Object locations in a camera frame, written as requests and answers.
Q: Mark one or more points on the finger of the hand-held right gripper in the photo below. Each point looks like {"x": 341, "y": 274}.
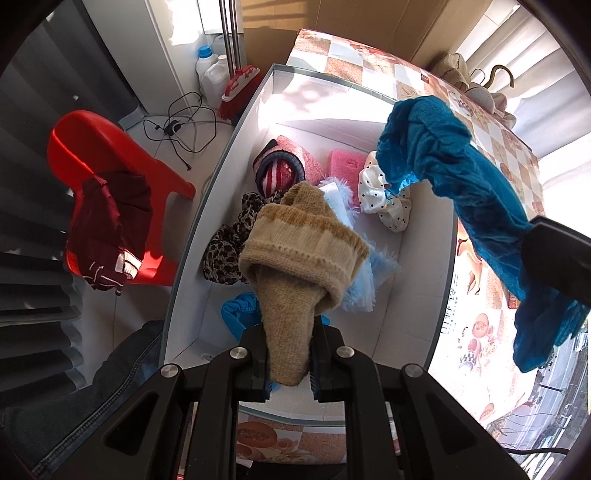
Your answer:
{"x": 554, "y": 263}

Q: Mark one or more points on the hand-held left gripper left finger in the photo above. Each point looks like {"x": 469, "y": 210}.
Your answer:
{"x": 256, "y": 369}

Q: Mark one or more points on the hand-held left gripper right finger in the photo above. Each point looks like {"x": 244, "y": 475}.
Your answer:
{"x": 323, "y": 369}

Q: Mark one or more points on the bright blue knitted cloth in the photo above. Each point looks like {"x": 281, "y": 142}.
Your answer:
{"x": 238, "y": 311}

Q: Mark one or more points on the light blue fluffy cloth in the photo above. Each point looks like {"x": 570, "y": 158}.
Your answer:
{"x": 371, "y": 277}

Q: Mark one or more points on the leopard print scrunchie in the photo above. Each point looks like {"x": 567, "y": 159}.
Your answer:
{"x": 221, "y": 254}

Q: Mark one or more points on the teal knitted cloth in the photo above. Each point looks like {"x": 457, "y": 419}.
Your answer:
{"x": 461, "y": 184}

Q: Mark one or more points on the beige knitted sock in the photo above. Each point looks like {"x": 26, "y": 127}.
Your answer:
{"x": 295, "y": 249}

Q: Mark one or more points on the white cardboard box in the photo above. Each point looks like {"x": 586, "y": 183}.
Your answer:
{"x": 415, "y": 286}

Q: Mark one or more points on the white polka dot scrunchie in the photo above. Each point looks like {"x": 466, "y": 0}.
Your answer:
{"x": 383, "y": 194}

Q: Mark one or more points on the pink sponge block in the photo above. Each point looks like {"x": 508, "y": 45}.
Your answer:
{"x": 346, "y": 166}

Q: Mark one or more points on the pink striped sock roll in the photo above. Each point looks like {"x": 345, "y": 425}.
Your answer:
{"x": 281, "y": 166}

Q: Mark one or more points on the white curtain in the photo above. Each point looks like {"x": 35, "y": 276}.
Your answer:
{"x": 531, "y": 92}

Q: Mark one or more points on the person's jeans leg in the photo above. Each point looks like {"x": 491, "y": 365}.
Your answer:
{"x": 69, "y": 406}

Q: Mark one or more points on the brass hanger hook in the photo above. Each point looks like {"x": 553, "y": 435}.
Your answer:
{"x": 501, "y": 71}

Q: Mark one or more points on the dark red garment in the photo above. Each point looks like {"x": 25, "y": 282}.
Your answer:
{"x": 111, "y": 217}

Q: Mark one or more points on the pile of beige clothes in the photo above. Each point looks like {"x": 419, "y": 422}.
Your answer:
{"x": 450, "y": 69}

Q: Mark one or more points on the table with checked tablecloth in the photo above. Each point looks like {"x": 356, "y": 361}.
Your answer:
{"x": 383, "y": 69}

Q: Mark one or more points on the red broom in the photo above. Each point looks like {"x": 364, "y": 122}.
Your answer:
{"x": 235, "y": 92}

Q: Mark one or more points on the red plastic chair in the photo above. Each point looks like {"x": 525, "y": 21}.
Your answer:
{"x": 92, "y": 138}

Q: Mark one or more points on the white plastic jug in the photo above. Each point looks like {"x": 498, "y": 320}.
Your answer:
{"x": 216, "y": 81}

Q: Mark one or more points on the brown cardboard sheet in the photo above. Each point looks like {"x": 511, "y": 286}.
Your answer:
{"x": 369, "y": 23}

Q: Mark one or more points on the white bottle with blue cap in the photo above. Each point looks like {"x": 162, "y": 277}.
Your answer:
{"x": 205, "y": 60}

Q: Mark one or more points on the metal poles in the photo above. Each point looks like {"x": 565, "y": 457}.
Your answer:
{"x": 231, "y": 32}

